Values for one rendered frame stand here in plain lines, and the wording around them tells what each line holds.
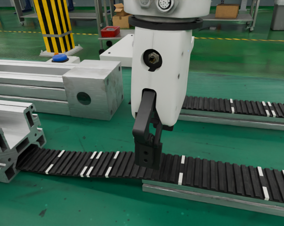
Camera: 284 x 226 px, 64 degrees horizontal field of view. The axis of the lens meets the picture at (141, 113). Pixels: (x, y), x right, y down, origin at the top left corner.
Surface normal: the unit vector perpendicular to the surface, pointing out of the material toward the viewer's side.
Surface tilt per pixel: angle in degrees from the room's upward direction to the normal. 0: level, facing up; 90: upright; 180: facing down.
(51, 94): 90
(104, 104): 90
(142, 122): 34
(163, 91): 86
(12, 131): 0
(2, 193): 0
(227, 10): 89
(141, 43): 77
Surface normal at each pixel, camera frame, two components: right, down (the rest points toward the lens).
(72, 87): -0.24, 0.52
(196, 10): 0.58, 0.43
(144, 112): -0.16, -0.41
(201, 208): -0.04, -0.85
